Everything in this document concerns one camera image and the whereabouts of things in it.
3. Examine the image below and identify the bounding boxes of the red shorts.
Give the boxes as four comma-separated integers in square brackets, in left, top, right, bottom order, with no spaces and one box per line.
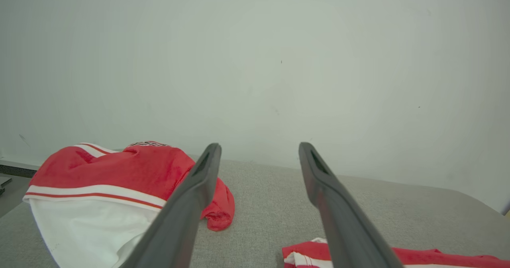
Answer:
[282,237,510,268]

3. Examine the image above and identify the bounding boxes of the red white basketball jersey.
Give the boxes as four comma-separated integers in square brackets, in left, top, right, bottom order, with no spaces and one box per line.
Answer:
[23,141,235,268]

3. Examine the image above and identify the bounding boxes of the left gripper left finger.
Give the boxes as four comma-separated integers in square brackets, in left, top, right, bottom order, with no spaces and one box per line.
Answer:
[120,143,222,268]

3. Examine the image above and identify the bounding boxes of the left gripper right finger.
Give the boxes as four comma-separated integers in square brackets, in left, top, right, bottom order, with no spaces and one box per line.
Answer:
[298,142,405,268]

